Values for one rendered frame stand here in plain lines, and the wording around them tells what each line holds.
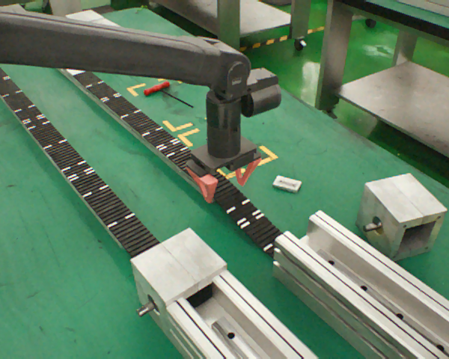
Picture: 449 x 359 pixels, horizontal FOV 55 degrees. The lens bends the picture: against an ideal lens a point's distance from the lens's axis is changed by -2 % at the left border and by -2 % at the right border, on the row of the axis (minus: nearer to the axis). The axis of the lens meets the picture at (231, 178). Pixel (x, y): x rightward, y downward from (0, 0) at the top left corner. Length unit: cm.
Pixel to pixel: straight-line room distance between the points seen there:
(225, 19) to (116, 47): 252
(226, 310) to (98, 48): 37
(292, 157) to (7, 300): 61
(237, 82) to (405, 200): 33
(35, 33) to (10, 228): 44
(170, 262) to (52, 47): 31
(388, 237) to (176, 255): 34
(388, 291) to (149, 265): 33
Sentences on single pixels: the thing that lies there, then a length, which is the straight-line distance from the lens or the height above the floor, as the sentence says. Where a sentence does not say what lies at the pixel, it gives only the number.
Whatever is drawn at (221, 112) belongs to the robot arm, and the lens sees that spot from 69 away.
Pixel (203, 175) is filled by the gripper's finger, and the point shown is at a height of 88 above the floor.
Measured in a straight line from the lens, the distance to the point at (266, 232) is 77.
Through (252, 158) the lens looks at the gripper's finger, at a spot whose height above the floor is 89.
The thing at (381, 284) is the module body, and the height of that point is 84.
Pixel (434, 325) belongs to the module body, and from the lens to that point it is 65.
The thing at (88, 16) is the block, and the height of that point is 87.
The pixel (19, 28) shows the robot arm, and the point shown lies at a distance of 53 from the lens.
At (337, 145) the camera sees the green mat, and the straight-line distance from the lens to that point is 102.
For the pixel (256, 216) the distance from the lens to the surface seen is 79.
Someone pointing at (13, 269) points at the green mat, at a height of 78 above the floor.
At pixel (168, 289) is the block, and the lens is 58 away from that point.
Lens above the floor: 134
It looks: 39 degrees down
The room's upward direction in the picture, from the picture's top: straight up
